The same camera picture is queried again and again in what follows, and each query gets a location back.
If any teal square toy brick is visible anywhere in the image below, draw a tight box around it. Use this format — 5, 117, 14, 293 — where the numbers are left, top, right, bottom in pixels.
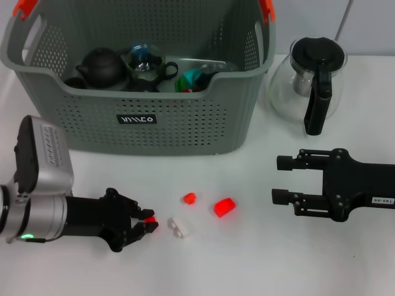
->
181, 69, 203, 89

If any dark clay teapot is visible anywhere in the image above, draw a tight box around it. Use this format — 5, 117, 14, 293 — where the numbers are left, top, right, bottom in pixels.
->
75, 47, 129, 90

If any small dark clay cup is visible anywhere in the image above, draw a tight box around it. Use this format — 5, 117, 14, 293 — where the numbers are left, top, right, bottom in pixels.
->
64, 76, 88, 90

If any large red sloped brick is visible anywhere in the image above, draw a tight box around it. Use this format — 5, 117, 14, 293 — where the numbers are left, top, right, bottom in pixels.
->
213, 197, 237, 219

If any white toy brick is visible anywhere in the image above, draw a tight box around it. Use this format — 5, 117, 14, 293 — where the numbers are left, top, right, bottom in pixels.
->
167, 217, 194, 239

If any grey-green perforated storage bin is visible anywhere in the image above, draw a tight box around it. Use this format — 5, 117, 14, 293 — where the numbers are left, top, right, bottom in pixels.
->
0, 0, 277, 157

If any orange bin handle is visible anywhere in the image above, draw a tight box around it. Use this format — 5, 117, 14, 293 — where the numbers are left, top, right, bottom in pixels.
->
12, 0, 276, 24

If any small green toy brick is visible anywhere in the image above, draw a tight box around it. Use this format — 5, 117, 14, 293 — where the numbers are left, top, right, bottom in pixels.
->
175, 75, 188, 93

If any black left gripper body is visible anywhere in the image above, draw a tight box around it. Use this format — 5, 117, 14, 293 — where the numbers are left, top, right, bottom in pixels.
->
66, 187, 136, 252

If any glass pot with black handle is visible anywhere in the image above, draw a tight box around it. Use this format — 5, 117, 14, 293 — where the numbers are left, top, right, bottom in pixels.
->
267, 36, 348, 136

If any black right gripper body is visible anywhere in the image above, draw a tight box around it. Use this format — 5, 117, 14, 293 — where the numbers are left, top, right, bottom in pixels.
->
322, 147, 395, 223

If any blue square toy brick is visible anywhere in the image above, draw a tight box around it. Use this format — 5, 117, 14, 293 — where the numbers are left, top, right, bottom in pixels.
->
129, 45, 151, 61

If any glass teacup with black base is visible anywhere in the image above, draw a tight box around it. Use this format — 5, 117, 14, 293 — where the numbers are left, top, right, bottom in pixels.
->
199, 62, 229, 76
123, 76, 162, 93
126, 44, 179, 84
197, 72, 218, 91

